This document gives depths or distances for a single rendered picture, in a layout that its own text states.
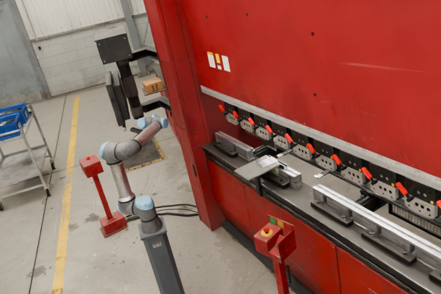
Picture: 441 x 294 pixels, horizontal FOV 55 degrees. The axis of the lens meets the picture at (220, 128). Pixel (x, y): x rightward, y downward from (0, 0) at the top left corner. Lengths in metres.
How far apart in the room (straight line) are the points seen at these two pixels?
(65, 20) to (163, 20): 6.43
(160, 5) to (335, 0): 1.62
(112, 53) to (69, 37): 6.33
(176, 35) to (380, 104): 1.84
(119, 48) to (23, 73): 6.63
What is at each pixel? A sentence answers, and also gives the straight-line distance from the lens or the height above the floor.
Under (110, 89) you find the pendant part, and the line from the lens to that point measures 3.42.
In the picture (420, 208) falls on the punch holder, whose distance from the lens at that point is 2.12.
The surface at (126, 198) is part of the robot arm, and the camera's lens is 2.92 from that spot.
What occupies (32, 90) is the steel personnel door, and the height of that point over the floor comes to 0.28.
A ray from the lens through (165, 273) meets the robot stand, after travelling 3.15.
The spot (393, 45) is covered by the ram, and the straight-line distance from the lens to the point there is 1.87.
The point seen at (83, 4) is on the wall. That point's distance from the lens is 9.58.
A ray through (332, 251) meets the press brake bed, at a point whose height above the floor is 0.71.
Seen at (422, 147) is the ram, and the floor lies 1.52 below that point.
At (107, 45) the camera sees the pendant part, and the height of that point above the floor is 1.89.
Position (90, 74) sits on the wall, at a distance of 9.83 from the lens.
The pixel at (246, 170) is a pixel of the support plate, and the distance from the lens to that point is 2.91.
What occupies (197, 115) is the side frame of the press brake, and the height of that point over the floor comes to 1.16.
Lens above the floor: 2.47
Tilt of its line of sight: 24 degrees down
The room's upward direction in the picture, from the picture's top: 12 degrees counter-clockwise
